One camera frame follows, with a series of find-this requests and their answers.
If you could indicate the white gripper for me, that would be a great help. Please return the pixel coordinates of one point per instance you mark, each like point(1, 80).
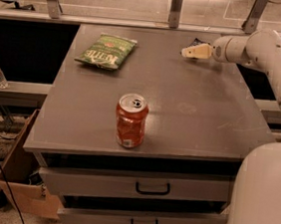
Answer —
point(218, 50)

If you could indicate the dark blue rxbar wrapper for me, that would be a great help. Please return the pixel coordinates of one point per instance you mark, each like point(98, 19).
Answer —
point(197, 42)

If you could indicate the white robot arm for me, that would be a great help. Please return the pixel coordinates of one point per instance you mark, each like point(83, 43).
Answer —
point(256, 195)

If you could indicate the green kettle chip bag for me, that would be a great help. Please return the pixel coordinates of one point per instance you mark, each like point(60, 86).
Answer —
point(108, 52)

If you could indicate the orange soda can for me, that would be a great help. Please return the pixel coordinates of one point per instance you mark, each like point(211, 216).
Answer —
point(132, 110)

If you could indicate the grey drawer cabinet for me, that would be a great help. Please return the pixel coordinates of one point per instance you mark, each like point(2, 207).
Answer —
point(158, 141)

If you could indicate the top grey drawer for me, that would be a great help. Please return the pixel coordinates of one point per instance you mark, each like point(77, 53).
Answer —
point(133, 184)

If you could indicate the middle grey drawer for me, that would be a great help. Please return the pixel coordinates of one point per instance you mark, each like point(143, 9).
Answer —
point(95, 216)

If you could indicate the brown cardboard box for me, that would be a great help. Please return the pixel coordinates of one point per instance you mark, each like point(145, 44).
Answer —
point(18, 165)

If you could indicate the metal window frame rail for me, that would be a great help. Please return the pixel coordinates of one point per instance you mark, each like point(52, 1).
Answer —
point(234, 17)

